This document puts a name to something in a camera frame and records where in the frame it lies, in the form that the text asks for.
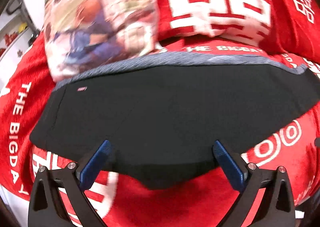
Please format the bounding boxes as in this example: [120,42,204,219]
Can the black handle vacuum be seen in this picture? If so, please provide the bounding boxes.
[5,0,40,46]

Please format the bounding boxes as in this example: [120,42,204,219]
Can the black pants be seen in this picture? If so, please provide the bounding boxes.
[30,65,319,189]

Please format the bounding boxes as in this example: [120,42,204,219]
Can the red wedding bedspread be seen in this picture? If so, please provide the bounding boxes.
[1,26,319,226]

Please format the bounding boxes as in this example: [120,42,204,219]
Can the white shelf cabinet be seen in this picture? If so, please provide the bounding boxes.
[0,6,32,89]

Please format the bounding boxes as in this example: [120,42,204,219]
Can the red white character pillow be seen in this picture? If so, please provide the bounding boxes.
[157,0,271,46]

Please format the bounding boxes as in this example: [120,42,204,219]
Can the red pillow white characters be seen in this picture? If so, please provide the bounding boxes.
[259,0,319,63]

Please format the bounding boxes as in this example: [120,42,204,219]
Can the anime print pillow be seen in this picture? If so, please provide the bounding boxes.
[43,0,161,82]

